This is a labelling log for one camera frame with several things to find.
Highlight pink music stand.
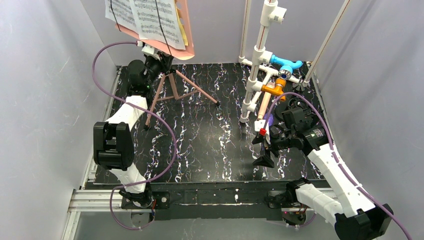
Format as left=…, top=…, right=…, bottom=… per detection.
left=105, top=0, right=220, bottom=112

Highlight sheet music pages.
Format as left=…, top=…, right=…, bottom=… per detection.
left=105, top=0, right=186, bottom=50

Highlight pink microphone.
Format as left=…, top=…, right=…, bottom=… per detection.
left=256, top=91, right=272, bottom=121

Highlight purple microphone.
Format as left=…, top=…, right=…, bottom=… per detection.
left=263, top=113, right=274, bottom=128

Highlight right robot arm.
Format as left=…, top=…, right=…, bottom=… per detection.
left=252, top=107, right=393, bottom=240

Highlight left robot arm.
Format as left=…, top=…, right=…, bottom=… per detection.
left=93, top=56, right=164, bottom=208

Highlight yellow sheet music page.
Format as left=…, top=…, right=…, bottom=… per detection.
left=175, top=6, right=189, bottom=46

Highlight orange faucet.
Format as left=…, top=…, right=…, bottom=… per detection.
left=260, top=78, right=287, bottom=101

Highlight blue faucet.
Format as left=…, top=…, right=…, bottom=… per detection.
left=269, top=54, right=303, bottom=80

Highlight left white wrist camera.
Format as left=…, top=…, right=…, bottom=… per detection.
left=136, top=40, right=162, bottom=61

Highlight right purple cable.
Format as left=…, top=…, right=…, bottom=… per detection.
left=264, top=92, right=413, bottom=240

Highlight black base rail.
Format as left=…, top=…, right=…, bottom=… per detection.
left=67, top=178, right=369, bottom=222

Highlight white pvc pipe frame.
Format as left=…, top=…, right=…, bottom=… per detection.
left=238, top=0, right=350, bottom=124

